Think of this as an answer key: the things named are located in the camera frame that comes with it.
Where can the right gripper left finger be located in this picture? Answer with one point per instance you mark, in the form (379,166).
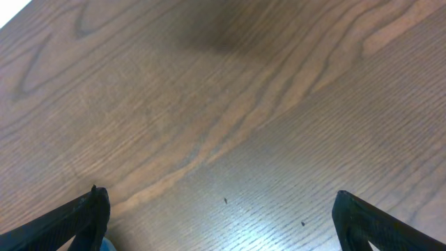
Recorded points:
(82,221)

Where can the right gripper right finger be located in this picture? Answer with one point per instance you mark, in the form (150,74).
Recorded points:
(360,225)

